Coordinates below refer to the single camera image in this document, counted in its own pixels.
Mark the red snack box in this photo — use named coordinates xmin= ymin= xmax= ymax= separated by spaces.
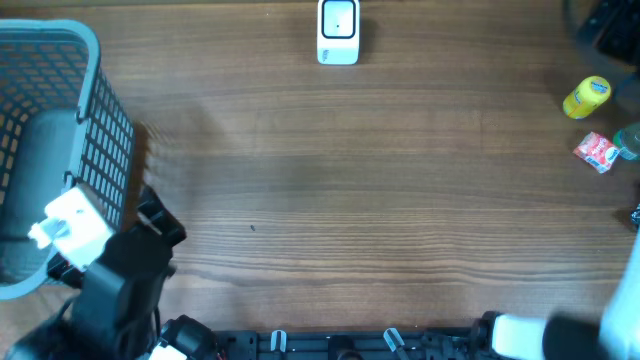
xmin=573 ymin=132 xmax=620 ymax=174

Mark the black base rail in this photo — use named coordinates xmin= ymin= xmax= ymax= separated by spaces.
xmin=216 ymin=328 xmax=499 ymax=360

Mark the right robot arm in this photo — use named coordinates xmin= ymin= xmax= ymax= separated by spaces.
xmin=469 ymin=0 xmax=639 ymax=359

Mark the colourful tin can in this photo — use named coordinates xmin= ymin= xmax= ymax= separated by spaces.
xmin=613 ymin=122 xmax=640 ymax=161

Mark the black red snack packet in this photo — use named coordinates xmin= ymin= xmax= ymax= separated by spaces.
xmin=630 ymin=205 xmax=640 ymax=229

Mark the white barcode scanner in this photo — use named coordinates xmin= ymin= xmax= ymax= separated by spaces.
xmin=316 ymin=0 xmax=360 ymax=65

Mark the yellow lidded jar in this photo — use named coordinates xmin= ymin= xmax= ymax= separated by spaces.
xmin=563 ymin=76 xmax=612 ymax=120

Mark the grey plastic mesh basket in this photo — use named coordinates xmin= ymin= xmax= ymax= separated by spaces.
xmin=1 ymin=19 xmax=136 ymax=300

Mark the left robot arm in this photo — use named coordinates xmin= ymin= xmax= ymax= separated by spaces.
xmin=6 ymin=185 xmax=223 ymax=359

